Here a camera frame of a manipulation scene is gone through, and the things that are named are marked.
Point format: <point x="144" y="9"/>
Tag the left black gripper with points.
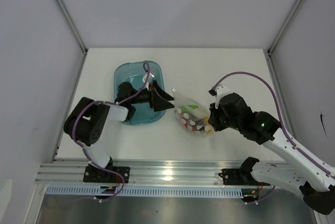
<point x="158" y="104"/>

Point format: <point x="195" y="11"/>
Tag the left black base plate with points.
<point x="95" y="175"/>

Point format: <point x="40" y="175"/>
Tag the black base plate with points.
<point x="95" y="175"/>
<point x="239" y="177"/>

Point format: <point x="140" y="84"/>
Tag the aluminium mounting rail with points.
<point x="142" y="173"/>

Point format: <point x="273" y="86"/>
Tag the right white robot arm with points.
<point x="312" y="180"/>

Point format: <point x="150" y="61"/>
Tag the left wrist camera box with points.
<point x="148" y="77"/>

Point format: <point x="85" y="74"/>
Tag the blue plastic tray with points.
<point x="134" y="73"/>

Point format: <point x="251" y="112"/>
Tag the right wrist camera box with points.
<point x="220" y="91"/>

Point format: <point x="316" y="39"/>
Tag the yellow orange fruit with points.
<point x="207" y="126"/>

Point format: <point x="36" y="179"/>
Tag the white slotted cable duct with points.
<point x="146" y="191"/>

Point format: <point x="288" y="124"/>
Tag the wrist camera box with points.
<point x="148" y="77"/>
<point x="220" y="91"/>

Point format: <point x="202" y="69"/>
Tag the purple eggplant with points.
<point x="192" y="123"/>

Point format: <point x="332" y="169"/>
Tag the light green chayote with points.
<point x="187" y="108"/>

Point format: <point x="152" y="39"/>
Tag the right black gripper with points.
<point x="213" y="118"/>

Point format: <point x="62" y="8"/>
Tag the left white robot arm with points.
<point x="86" y="122"/>

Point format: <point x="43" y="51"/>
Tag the right aluminium frame post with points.
<point x="292" y="13"/>

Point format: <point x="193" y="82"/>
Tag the clear zip top bag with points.
<point x="180" y="100"/>

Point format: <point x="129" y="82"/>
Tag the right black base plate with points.
<point x="239" y="177"/>

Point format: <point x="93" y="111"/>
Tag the left aluminium frame post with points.
<point x="71" y="24"/>

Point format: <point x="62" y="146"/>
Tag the aluminium frame post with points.
<point x="292" y="13"/>
<point x="71" y="24"/>

